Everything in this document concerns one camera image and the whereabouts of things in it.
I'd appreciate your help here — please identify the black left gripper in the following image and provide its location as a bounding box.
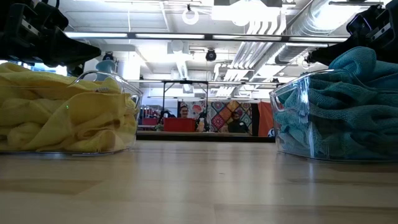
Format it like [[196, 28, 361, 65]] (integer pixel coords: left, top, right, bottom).
[[0, 0, 102, 77]]

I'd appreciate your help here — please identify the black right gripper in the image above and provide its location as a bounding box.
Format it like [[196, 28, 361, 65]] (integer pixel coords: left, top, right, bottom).
[[310, 0, 398, 67]]

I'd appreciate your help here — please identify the yellow microfiber towel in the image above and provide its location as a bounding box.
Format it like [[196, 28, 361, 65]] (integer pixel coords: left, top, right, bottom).
[[0, 62, 124, 100], [23, 91, 138, 153], [0, 121, 47, 152], [0, 98, 68, 128]]

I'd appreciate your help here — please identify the water bottle with blue cap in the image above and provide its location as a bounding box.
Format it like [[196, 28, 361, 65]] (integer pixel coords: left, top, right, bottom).
[[95, 59, 118, 82]]

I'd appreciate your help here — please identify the thin black ceiling track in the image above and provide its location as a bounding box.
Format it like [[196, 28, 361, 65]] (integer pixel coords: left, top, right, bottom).
[[328, 1, 385, 7]]

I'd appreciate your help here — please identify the clear plastic basket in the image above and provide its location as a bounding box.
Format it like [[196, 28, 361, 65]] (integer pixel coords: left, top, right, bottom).
[[269, 68, 398, 162], [0, 70, 144, 156]]

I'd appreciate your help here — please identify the white ceiling conduit bundle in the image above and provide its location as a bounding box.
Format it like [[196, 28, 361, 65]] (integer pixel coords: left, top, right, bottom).
[[231, 17, 289, 71]]

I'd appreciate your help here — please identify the orange cloth curtain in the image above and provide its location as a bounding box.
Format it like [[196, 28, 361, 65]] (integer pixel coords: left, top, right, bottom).
[[257, 101, 274, 137]]

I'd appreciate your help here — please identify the black pipe rack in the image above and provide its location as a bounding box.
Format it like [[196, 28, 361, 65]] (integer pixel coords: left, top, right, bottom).
[[136, 79, 301, 121]]

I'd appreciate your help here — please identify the colourful patchwork tapestry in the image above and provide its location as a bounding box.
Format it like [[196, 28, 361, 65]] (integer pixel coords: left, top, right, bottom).
[[178, 100, 253, 135]]

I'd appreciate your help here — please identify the red box panel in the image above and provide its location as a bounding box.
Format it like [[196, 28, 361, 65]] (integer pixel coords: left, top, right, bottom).
[[164, 117, 197, 133]]

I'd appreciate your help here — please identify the silver air duct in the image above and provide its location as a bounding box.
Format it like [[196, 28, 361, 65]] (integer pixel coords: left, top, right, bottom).
[[275, 0, 363, 65]]

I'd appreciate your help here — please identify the white ring lamp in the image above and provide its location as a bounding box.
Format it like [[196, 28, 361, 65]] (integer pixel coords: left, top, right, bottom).
[[182, 3, 200, 26]]

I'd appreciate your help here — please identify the black aluminium table frame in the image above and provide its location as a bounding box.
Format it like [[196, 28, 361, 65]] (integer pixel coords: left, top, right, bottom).
[[136, 129, 277, 144]]

